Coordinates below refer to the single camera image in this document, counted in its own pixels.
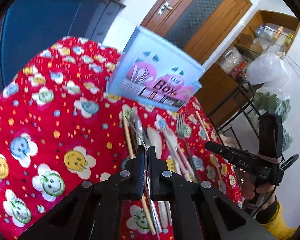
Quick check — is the metal fork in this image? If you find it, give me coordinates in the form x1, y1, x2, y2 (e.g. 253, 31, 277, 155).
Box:
177, 113, 199, 183

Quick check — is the yellow sleeve forearm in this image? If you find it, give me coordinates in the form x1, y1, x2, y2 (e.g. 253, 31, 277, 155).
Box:
256, 200, 296, 240

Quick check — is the blue kitchen cabinet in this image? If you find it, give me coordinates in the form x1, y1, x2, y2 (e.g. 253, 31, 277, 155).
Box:
0, 0, 125, 93

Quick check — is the person's right hand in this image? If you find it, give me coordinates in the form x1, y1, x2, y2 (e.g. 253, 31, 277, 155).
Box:
241, 172, 275, 199

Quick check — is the black metal rack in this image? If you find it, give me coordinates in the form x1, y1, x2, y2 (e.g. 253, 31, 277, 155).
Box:
214, 81, 261, 153

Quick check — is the bag of green vegetables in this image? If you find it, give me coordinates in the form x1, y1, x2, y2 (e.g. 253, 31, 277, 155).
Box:
252, 89, 293, 153

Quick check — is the white plastic fork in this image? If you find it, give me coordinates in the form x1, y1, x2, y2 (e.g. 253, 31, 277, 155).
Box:
162, 126, 194, 182

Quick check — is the wooden shelf cabinet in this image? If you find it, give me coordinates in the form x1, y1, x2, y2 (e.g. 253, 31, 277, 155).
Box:
195, 10, 300, 126

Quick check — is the red smiley flower tablecloth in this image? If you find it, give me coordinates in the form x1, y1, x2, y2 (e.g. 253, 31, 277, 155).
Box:
0, 36, 243, 239

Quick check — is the white plastic bag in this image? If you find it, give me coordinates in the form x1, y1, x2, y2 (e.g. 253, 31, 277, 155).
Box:
245, 51, 290, 87

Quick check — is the red sauce bottle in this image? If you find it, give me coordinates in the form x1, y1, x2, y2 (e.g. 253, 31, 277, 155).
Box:
230, 61, 246, 79

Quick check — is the clear plastic jar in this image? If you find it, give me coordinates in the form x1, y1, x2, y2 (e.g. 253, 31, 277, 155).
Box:
218, 47, 243, 74

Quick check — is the yellow bottle on shelf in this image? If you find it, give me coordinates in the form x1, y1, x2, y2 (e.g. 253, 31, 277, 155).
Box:
284, 33, 294, 48

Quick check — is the cardboard box on shelf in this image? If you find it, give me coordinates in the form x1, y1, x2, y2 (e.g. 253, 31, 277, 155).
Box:
236, 34, 264, 55

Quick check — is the orange bottle on shelf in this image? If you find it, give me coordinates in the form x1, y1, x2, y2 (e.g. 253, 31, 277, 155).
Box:
273, 26, 283, 41

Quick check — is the small glass jar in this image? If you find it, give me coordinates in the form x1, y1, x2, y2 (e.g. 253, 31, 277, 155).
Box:
254, 25, 264, 37

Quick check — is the light blue utensil box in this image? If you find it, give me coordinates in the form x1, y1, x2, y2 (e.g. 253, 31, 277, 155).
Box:
106, 26, 205, 112

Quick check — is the brown wooden door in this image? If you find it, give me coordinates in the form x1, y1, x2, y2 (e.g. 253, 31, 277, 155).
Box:
141, 0, 252, 63

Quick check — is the silver door handle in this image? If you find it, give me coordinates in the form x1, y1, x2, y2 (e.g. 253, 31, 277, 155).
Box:
158, 1, 173, 15

